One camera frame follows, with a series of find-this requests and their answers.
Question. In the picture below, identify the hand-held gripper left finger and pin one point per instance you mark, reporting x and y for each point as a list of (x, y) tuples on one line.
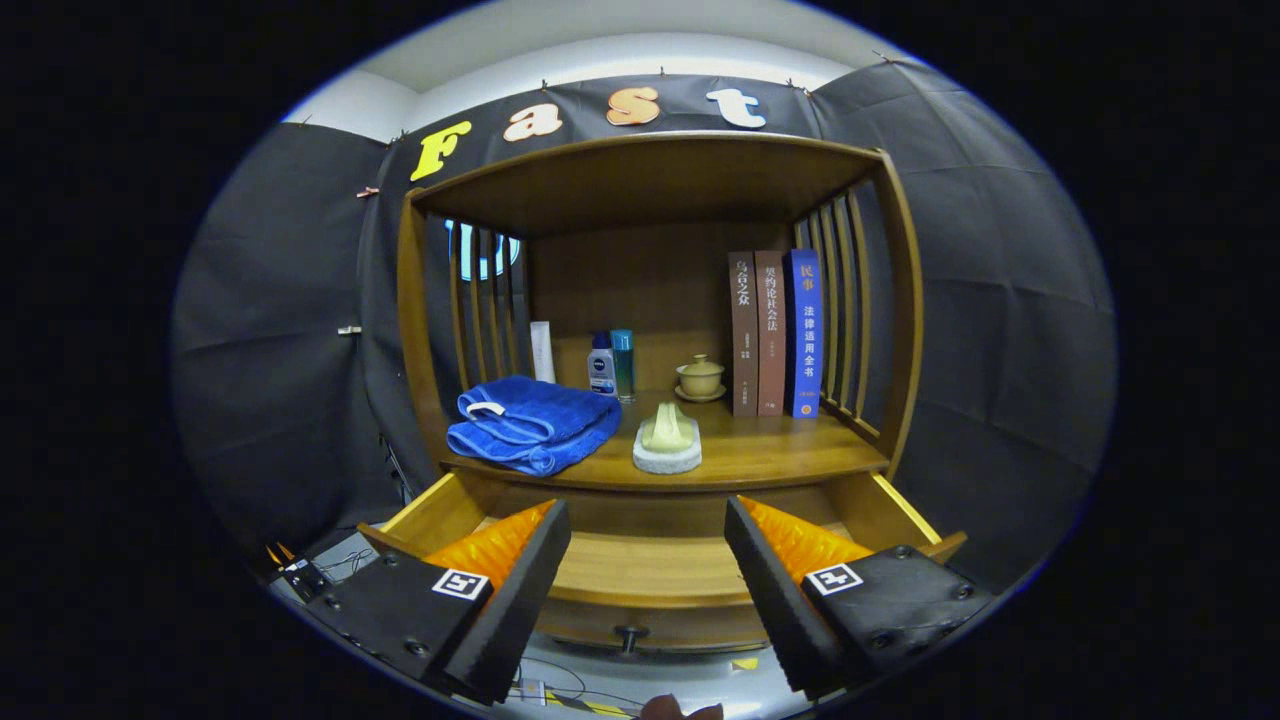
[(520, 595)]

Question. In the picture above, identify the teal bottle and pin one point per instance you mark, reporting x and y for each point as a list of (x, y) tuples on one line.
[(623, 365)]

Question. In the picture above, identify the blue book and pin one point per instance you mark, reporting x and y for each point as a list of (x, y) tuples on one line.
[(804, 340)]

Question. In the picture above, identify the yellow black floor tape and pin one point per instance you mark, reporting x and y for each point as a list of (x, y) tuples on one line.
[(600, 708)]

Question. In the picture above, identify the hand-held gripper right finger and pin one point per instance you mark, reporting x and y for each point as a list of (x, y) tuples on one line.
[(778, 595)]

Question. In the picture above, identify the beige lidded teacup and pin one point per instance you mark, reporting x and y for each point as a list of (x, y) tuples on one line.
[(700, 380)]

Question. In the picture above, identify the reddish brown book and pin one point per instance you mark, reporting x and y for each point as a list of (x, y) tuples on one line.
[(771, 350)]

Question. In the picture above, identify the wooden drawer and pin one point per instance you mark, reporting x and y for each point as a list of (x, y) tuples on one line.
[(640, 570)]

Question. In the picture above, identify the black backdrop cloth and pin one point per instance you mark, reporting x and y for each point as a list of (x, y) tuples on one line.
[(1000, 300)]

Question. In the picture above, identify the wooden countertop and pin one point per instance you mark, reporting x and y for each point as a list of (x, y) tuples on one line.
[(760, 450)]

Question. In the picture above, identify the folded blue towel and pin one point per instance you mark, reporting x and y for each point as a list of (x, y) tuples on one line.
[(530, 425)]

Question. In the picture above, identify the wooden cabinet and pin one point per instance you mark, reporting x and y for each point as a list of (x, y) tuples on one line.
[(640, 290)]

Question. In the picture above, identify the white bottle with blue cap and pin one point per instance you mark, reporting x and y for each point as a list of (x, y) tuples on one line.
[(601, 375)]

